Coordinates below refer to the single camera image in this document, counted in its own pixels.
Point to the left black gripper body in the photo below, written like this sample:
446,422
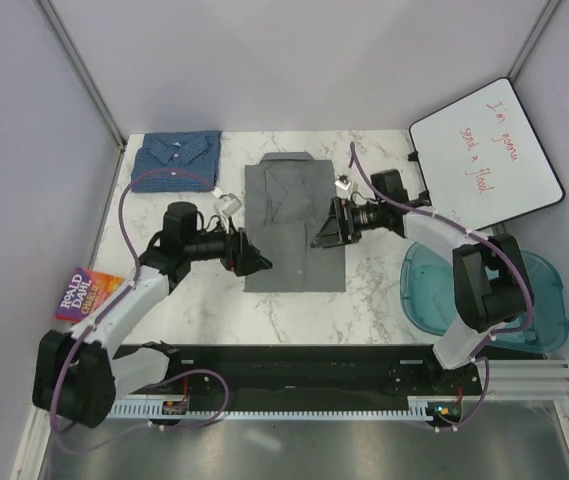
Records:
232,259

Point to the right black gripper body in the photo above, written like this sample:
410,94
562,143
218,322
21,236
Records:
344,210

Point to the grey long sleeve shirt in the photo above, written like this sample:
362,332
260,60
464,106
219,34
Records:
287,201

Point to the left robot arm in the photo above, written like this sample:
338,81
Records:
79,374

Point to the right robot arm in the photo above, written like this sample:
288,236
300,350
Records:
490,284

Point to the teal plastic bin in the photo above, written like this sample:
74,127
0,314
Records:
427,299

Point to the blue checked folded shirt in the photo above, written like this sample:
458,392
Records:
177,162

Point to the white whiteboard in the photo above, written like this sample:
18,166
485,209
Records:
482,161

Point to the Roald Dahl book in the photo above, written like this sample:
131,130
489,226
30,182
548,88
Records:
85,292

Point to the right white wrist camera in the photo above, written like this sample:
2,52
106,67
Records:
345,186

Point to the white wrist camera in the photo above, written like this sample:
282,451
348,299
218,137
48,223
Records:
345,186
226,204

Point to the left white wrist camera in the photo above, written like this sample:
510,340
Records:
226,204

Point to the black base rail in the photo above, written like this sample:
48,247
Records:
312,376

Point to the white slotted cable duct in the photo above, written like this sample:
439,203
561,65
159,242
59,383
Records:
157,407

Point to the left aluminium frame post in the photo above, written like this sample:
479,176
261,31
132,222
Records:
72,54

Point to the aluminium frame post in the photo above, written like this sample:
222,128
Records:
534,36
72,54

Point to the right aluminium frame post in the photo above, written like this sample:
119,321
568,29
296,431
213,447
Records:
534,36

